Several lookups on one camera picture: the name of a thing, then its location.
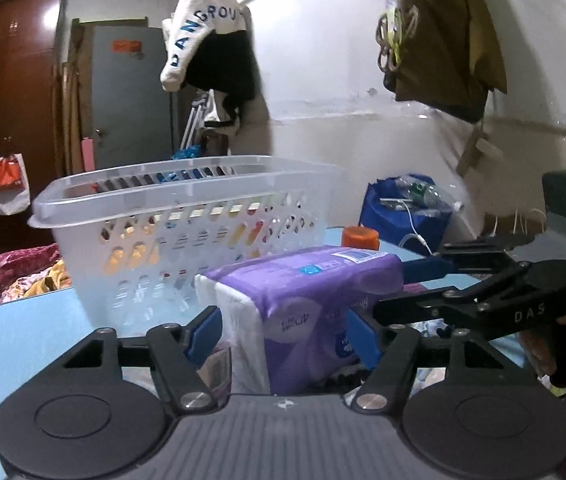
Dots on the light blue table mat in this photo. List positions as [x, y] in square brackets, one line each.
[34, 332]

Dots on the clear plastic slotted basket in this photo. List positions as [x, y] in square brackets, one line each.
[134, 238]

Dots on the blue plastic bag by door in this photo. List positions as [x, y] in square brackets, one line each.
[192, 151]

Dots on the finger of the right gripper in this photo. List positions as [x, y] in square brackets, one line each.
[433, 304]
[489, 256]

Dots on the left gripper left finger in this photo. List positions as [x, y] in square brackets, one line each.
[177, 353]

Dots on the olive green hanging bag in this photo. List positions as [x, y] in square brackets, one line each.
[442, 53]

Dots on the pink floral bedding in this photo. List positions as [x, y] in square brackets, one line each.
[32, 272]

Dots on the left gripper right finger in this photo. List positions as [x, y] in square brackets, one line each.
[388, 352]

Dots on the purple tissue pack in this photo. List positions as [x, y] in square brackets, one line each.
[284, 316]

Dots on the black hanging garment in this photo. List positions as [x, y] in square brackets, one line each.
[225, 67]

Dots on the dark red wooden wardrobe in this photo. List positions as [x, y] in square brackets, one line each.
[29, 97]

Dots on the orange white bag on wardrobe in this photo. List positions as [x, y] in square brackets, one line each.
[15, 195]

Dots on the orange bottle cap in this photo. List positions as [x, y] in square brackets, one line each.
[360, 237]

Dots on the grey metal door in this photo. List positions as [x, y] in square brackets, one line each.
[131, 112]

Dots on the white ibuprofen medicine box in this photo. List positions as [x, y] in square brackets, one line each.
[216, 372]

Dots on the blue bag with bottles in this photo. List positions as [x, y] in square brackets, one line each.
[409, 211]

